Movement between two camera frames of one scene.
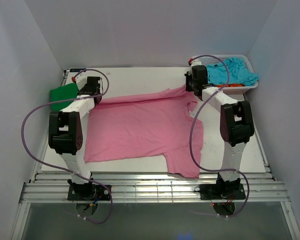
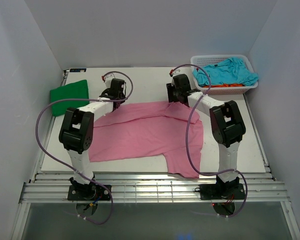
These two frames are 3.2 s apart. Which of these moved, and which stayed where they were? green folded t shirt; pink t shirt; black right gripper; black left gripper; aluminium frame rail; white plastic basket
Moved: black left gripper; black right gripper
Stayed: white plastic basket; pink t shirt; green folded t shirt; aluminium frame rail
